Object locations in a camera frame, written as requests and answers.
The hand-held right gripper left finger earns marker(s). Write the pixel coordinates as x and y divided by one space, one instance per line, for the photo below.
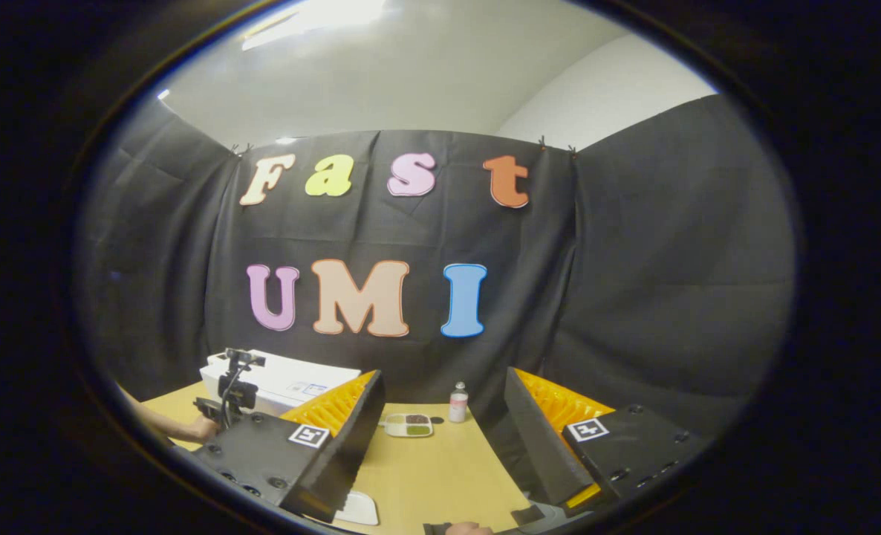
348 453

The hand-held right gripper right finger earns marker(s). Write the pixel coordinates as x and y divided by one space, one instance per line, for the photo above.
533 446

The white microwave oven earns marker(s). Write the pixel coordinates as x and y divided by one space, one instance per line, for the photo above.
299 375

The white square plate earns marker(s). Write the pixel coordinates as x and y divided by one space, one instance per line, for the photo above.
359 509

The white divided seasoning dish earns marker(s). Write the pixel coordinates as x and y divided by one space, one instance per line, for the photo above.
408 425

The small pink label bottle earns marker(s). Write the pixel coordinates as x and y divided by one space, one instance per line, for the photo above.
458 405

